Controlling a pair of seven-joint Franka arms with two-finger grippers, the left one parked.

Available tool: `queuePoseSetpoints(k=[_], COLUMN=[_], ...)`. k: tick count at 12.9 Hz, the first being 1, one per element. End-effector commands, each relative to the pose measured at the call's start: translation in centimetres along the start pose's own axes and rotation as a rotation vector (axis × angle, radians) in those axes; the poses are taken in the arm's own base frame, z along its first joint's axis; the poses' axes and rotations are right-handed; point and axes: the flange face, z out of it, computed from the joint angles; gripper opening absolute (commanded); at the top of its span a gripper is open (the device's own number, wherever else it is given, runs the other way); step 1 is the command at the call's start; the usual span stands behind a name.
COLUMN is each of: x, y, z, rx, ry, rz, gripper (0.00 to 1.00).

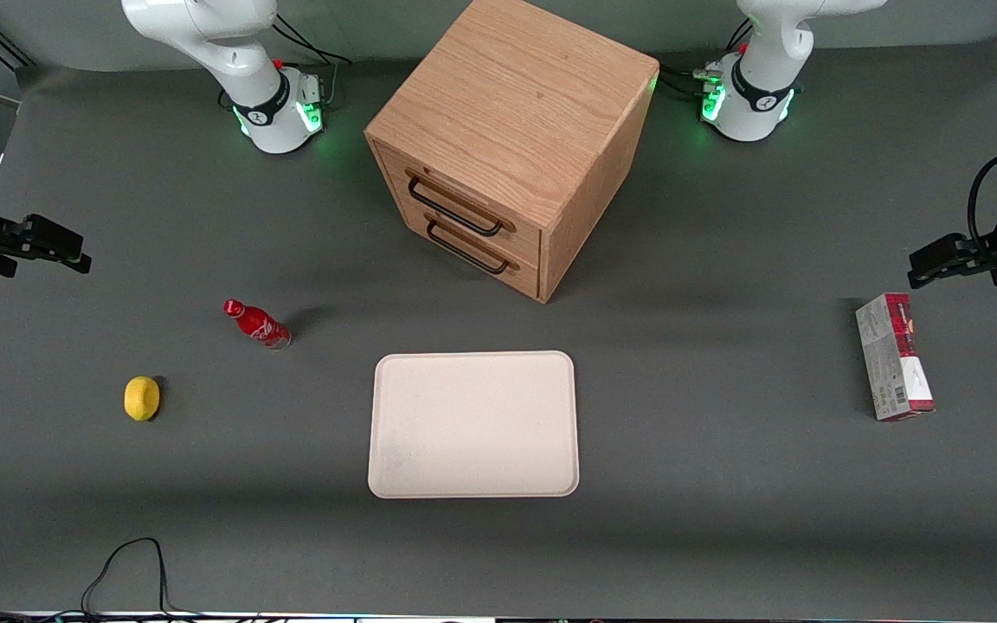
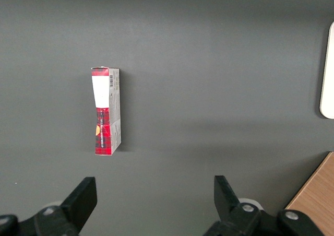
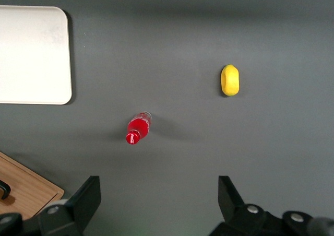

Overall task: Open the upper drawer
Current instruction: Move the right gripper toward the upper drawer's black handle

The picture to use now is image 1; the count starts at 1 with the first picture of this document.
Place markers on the yellow lemon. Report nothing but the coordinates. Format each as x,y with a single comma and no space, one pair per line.
142,399

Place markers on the wooden drawer with notch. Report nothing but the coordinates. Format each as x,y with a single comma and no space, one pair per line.
524,234

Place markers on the wooden drawer without notch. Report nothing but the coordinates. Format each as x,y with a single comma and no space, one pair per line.
526,275

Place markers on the cream rectangular tray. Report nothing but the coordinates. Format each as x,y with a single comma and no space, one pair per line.
472,424

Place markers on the red soda bottle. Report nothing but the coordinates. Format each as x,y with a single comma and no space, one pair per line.
258,326

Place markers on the red and grey carton box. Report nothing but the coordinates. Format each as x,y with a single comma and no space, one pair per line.
888,363

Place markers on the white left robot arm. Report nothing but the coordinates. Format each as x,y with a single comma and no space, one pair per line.
754,95

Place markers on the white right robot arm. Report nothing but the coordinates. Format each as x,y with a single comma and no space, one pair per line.
266,112

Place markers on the dark grey table mat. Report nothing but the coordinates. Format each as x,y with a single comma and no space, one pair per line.
723,484

